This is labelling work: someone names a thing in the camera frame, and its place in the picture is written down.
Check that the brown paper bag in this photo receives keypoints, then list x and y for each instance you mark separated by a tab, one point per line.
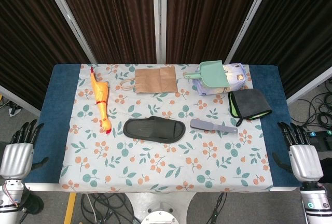
155	80

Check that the black slipper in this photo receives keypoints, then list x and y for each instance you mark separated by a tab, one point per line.
153	129

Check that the yellow rubber chicken toy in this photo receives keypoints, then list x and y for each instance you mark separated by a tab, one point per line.
101	94

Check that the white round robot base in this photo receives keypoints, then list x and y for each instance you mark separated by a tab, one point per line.
159	218

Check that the yellow floor tape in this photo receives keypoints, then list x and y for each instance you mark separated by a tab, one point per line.
70	207

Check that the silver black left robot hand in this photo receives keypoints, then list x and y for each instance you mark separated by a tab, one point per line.
15	159

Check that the green plastic dustpan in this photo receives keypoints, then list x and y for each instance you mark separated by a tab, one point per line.
214	73

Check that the dark brown partition panel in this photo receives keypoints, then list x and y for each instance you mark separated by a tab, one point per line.
207	14
298	27
111	14
26	40

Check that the purple tissue pack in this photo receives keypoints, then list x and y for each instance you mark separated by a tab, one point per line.
237	77

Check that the gray cloth with green trim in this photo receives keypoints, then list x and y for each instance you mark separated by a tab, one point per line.
250	102

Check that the floral tablecloth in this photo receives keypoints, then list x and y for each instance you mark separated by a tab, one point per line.
155	177

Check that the blue table cover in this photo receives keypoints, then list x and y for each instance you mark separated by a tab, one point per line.
49	120

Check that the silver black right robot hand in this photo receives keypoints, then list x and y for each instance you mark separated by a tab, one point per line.
306	161

